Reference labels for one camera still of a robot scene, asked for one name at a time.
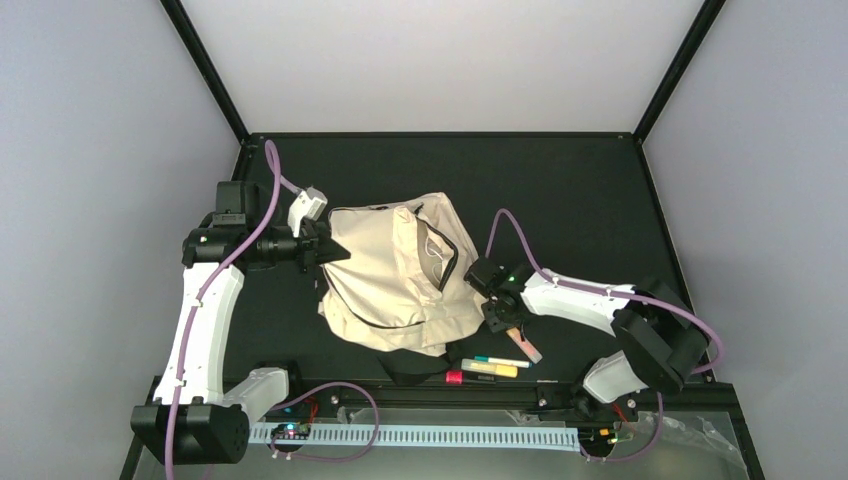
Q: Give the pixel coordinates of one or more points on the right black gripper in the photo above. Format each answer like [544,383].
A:
[497,325]

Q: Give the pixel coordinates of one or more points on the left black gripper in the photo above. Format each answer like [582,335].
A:
[307,247]

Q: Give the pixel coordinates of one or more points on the orange pastel highlighter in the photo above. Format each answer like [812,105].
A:
[532,353]

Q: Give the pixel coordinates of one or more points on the yellow highlighter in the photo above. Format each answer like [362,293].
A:
[489,368]

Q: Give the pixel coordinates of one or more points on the beige canvas backpack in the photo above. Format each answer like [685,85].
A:
[382,299]

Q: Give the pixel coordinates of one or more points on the pink black highlighter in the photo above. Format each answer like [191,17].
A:
[460,377]

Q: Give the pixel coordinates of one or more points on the white charger with cable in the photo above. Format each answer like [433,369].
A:
[436,260]

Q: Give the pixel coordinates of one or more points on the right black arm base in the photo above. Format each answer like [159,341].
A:
[600,426]

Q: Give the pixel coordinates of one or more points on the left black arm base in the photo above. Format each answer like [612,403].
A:
[289,411]

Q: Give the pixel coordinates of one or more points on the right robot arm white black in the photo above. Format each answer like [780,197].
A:
[659,345]

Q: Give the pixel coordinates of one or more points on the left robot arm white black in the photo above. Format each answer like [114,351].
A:
[192,418]

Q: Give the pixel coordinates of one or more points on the white teal marker pen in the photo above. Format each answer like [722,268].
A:
[522,364]

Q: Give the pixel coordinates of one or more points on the light blue slotted cable duct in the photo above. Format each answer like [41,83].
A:
[434,436]

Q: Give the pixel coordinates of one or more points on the black frame post left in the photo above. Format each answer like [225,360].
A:
[184,27]

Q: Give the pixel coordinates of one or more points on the black frame post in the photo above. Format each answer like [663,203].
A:
[184,27]
[683,57]

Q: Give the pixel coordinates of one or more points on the black frame post right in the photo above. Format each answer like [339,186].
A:
[683,57]

